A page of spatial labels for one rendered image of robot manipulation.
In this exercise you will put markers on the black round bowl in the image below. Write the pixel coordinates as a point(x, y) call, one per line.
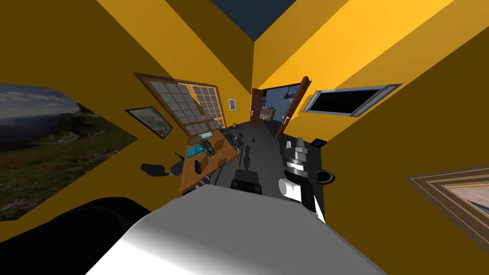
point(324, 177)

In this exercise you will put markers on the wooden lattice window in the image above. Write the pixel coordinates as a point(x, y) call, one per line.
point(183, 105)

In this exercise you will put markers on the wooden table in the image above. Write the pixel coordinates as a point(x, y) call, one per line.
point(214, 162)

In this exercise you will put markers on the large landscape picture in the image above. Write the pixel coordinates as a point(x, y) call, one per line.
point(46, 152)

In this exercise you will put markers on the purple flat box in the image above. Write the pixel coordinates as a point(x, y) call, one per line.
point(318, 142)

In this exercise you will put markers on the grey framed television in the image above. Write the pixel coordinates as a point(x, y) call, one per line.
point(349, 101)

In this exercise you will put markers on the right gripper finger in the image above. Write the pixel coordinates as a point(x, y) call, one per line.
point(300, 143)
point(288, 144)

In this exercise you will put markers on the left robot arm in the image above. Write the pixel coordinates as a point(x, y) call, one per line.
point(57, 240)

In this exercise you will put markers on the small white framed picture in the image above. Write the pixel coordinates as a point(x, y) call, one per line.
point(232, 104)

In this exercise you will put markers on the dark framed picture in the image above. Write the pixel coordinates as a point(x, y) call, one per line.
point(151, 121)

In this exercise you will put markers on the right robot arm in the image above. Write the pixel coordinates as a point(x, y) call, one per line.
point(297, 186)

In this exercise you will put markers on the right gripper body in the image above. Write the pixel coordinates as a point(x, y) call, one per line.
point(299, 154)

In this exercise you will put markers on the brown wooden door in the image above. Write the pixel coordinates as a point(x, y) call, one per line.
point(292, 109)
point(256, 109)

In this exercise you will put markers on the wooden framed picture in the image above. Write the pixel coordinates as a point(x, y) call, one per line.
point(454, 198)

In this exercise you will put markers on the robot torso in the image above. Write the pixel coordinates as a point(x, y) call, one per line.
point(229, 236)

